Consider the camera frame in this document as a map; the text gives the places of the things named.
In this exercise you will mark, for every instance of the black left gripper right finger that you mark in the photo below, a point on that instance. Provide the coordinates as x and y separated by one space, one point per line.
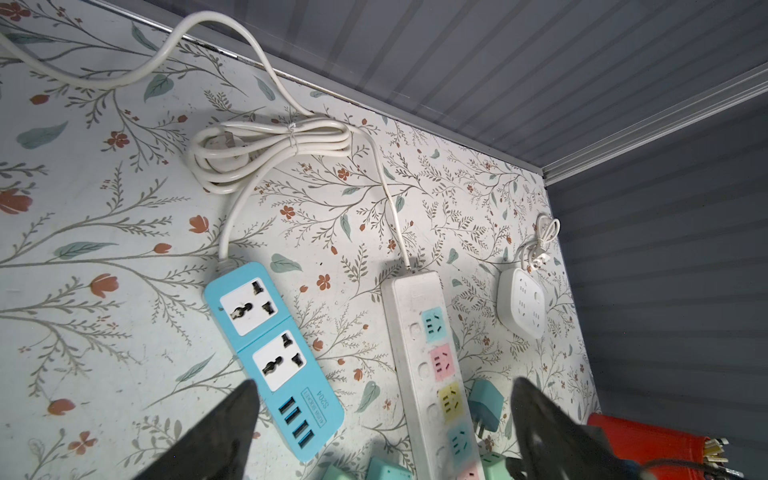
553 446

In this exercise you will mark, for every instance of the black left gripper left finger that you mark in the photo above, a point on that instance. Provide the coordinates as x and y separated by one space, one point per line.
217 447

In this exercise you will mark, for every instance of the teal plug adapter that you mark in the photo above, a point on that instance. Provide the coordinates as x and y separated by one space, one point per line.
485 404

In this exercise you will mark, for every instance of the light green plug adapter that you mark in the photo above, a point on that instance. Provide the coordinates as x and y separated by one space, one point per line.
334 472

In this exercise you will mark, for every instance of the red pen cup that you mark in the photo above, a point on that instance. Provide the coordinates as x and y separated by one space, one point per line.
641 442

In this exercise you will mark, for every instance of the blue power strip with USB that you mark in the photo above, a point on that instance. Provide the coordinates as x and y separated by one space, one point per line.
269 345

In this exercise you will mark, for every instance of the long white multicolour power strip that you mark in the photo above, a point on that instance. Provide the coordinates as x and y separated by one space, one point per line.
432 390

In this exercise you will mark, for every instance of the white square power socket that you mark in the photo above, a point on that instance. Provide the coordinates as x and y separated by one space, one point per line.
520 304

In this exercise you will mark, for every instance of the teal cube adapter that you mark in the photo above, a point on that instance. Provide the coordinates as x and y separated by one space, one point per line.
382 469

